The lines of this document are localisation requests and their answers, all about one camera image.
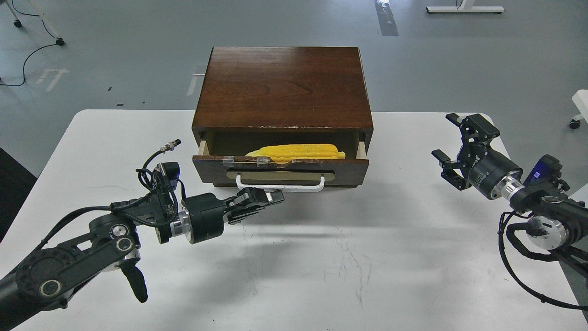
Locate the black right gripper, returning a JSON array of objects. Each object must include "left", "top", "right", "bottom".
[{"left": 432, "top": 113, "right": 523, "bottom": 200}]

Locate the white stand leg with casters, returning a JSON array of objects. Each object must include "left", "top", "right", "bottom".
[{"left": 0, "top": 0, "right": 65, "bottom": 46}]

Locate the wooden drawer with white handle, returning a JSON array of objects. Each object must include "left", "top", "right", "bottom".
[{"left": 192, "top": 153, "right": 370, "bottom": 188}]

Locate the dark wooden drawer cabinet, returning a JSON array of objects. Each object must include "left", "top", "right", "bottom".
[{"left": 192, "top": 46, "right": 374, "bottom": 147}]

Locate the yellow corn cob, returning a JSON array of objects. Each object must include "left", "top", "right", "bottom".
[{"left": 245, "top": 144, "right": 346, "bottom": 163}]

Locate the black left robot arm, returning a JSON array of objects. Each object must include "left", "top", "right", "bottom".
[{"left": 1, "top": 140, "right": 284, "bottom": 331}]

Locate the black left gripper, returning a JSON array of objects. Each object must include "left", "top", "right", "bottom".
[{"left": 182, "top": 187, "right": 285, "bottom": 244}]

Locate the white chair with caster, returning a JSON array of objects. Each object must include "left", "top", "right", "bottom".
[{"left": 569, "top": 89, "right": 588, "bottom": 130}]

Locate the white desk base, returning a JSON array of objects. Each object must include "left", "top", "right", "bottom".
[{"left": 426, "top": 0, "right": 505, "bottom": 14}]

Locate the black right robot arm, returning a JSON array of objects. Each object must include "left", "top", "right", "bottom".
[{"left": 432, "top": 113, "right": 588, "bottom": 311}]

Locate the black floor cable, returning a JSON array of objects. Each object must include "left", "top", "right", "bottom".
[{"left": 0, "top": 0, "right": 65, "bottom": 87}]

